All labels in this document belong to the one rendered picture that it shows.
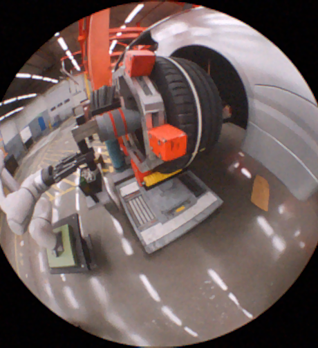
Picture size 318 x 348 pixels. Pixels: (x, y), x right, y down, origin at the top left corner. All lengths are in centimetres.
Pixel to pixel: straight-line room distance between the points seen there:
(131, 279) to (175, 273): 36
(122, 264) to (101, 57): 165
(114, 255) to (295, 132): 138
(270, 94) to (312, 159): 30
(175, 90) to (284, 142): 46
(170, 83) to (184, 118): 12
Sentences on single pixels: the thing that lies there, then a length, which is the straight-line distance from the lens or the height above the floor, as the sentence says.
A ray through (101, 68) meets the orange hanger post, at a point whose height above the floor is 126.
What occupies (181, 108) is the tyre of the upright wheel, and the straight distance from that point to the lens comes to 35.
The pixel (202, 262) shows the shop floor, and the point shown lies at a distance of 106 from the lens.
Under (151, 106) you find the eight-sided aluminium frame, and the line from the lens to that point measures 34.
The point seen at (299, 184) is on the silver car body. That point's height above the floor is 82.
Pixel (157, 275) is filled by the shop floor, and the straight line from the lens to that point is 102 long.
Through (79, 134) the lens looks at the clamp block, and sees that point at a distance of 39.
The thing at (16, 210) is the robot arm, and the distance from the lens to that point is 44.
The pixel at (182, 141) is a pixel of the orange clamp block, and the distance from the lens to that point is 32.
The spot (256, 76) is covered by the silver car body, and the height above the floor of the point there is 113.
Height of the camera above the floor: 102
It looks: 44 degrees down
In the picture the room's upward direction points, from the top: 6 degrees counter-clockwise
